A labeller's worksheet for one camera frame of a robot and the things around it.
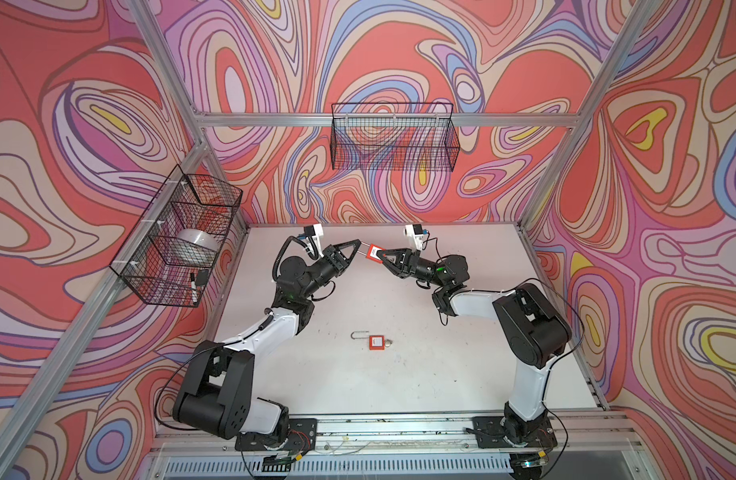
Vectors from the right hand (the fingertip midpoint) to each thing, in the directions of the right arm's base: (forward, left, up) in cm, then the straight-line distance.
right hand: (377, 262), depth 76 cm
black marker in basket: (-6, +45, 0) cm, 45 cm away
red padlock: (+1, +1, +2) cm, 3 cm away
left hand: (+2, +3, +5) cm, 6 cm away
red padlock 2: (-11, +1, -26) cm, 28 cm away
